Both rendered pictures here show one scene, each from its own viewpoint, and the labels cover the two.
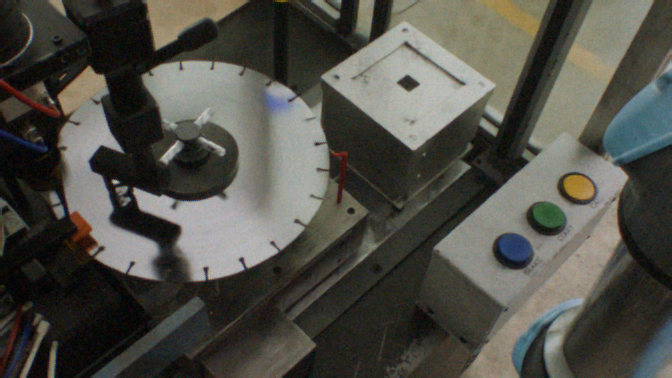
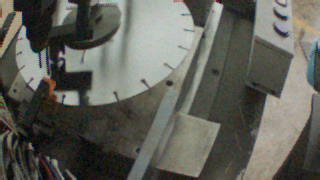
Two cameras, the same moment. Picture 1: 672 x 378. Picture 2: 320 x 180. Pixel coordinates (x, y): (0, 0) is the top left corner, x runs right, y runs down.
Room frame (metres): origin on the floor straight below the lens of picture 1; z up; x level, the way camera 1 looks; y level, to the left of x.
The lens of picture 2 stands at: (0.00, 0.29, 1.42)
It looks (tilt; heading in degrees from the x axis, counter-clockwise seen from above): 50 degrees down; 334
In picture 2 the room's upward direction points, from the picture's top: 7 degrees clockwise
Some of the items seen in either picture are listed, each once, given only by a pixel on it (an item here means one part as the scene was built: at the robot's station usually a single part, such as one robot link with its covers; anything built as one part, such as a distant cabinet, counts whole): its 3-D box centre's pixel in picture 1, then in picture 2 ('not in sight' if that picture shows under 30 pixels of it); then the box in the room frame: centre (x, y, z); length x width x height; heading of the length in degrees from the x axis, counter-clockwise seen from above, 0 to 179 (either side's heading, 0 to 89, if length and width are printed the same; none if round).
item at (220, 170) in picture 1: (191, 152); (89, 18); (0.51, 0.18, 0.96); 0.11 x 0.11 x 0.03
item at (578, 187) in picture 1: (576, 191); not in sight; (0.57, -0.31, 0.89); 0.04 x 0.04 x 0.02
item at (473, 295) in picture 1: (520, 241); (272, 31); (0.53, -0.26, 0.82); 0.28 x 0.11 x 0.15; 140
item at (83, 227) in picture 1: (47, 256); (39, 113); (0.36, 0.30, 0.95); 0.10 x 0.03 x 0.07; 140
